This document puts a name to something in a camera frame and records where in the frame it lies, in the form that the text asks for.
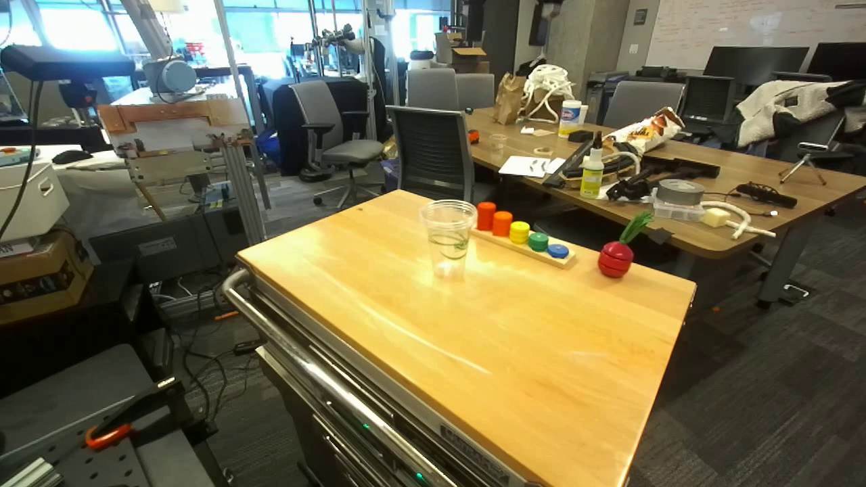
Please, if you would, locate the red cylinder block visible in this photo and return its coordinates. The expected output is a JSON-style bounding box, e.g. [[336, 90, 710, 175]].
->
[[474, 199, 499, 236]]

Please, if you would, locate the wooden block toy base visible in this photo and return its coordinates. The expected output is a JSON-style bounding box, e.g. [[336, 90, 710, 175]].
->
[[474, 224, 576, 270]]

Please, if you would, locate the grey mesh office chair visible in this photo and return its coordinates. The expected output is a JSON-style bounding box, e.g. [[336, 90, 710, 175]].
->
[[384, 102, 478, 206]]

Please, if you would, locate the white paper sheet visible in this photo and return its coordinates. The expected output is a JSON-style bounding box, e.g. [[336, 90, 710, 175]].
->
[[495, 155, 568, 182]]

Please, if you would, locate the brown paper bag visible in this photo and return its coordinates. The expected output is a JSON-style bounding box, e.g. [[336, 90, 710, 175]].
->
[[492, 74, 531, 126]]

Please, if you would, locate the grey padded office chair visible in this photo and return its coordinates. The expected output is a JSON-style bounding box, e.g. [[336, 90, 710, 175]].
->
[[288, 78, 389, 186]]

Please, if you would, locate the yellow liquid spray bottle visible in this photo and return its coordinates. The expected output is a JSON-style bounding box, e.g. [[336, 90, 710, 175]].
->
[[579, 132, 610, 199]]

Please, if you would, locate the red toy radish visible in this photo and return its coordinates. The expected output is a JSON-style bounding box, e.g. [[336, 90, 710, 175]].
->
[[595, 210, 656, 281]]

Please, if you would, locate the white bottle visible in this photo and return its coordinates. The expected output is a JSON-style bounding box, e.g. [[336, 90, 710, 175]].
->
[[557, 94, 591, 140]]

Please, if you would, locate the white mesh helmet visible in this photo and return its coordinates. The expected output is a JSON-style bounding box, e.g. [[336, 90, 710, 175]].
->
[[523, 61, 576, 121]]

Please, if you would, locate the grey metal tool cart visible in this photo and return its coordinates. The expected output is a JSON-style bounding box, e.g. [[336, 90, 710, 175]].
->
[[219, 186, 699, 487]]

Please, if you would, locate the chip bag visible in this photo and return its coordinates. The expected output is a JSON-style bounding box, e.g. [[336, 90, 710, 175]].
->
[[602, 105, 688, 156]]

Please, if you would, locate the grey tape roll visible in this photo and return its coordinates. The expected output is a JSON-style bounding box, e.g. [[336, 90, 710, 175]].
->
[[656, 175, 707, 214]]

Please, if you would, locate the orange wooden platform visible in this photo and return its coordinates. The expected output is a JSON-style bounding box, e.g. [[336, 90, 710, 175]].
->
[[97, 93, 254, 156]]

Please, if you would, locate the grey cylinder motor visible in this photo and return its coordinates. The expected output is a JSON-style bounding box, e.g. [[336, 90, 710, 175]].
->
[[144, 57, 200, 99]]

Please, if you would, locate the flat black remote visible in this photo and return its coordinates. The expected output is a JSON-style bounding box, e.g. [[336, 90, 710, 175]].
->
[[734, 182, 802, 210]]

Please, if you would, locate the white cloth jacket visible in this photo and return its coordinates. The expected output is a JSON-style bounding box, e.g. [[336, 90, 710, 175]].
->
[[734, 78, 856, 148]]

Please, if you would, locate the black computer monitor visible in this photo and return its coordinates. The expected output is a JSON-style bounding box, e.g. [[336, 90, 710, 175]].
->
[[806, 41, 866, 83], [702, 42, 811, 87]]

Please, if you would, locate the orange clamp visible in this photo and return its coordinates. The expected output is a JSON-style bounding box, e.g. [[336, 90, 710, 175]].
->
[[81, 421, 139, 455]]

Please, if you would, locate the cardboard box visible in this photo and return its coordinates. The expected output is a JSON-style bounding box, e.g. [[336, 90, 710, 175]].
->
[[0, 226, 100, 327]]

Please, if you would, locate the long wooden desk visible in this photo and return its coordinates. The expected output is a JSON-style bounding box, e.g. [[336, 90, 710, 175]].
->
[[464, 105, 866, 309]]

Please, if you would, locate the white machine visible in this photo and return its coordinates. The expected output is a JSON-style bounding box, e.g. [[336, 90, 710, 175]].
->
[[0, 147, 74, 243]]

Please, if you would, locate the black perforated breadboard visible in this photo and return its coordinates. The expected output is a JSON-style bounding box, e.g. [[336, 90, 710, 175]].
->
[[0, 340, 216, 487]]

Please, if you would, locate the chrome cart handle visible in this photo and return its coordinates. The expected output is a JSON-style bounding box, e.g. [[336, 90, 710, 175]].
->
[[219, 268, 455, 487]]

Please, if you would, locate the white cable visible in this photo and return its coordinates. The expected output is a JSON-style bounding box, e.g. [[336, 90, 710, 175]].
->
[[648, 198, 780, 243]]

